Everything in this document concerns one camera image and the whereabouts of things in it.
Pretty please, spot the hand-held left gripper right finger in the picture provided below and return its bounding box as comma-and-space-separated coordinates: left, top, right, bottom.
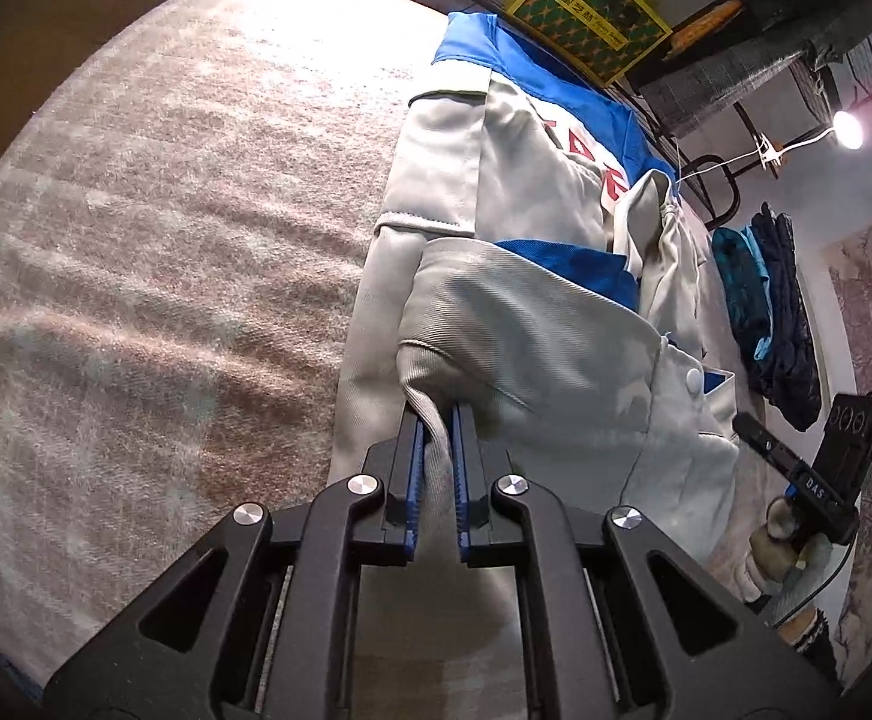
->
451, 399, 842, 720

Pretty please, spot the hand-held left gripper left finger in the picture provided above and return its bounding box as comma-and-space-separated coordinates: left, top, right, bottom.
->
42, 401, 426, 720

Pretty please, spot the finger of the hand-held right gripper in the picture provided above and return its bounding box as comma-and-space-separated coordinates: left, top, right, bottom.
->
732, 412, 794, 478

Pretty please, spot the grey and blue work jacket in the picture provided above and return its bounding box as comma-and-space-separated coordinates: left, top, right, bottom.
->
327, 11, 744, 720

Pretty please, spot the person's right forearm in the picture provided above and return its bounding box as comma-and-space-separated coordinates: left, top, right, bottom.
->
769, 600, 840, 680

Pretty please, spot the black metal clothes rack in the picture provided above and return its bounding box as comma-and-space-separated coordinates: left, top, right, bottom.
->
398, 0, 872, 158

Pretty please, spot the person's right hand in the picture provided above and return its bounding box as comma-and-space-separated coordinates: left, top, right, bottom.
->
732, 499, 834, 605

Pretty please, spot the navy folded garment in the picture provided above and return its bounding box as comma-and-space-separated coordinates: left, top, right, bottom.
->
743, 202, 827, 434

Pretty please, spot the teal folded garment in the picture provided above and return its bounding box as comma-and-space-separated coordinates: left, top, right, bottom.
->
709, 225, 774, 361

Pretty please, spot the white clamp lamp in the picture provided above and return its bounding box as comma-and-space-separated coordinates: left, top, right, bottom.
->
676, 109, 868, 182

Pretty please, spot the plaid blanket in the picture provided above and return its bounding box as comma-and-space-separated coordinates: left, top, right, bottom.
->
0, 0, 789, 691

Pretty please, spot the yellow and green patterned box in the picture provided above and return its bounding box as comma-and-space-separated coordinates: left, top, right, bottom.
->
503, 0, 673, 87

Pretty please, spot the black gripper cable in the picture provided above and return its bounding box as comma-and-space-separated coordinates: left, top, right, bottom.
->
773, 540, 858, 620

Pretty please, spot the black tubular frame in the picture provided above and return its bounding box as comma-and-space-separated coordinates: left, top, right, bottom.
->
676, 154, 742, 230

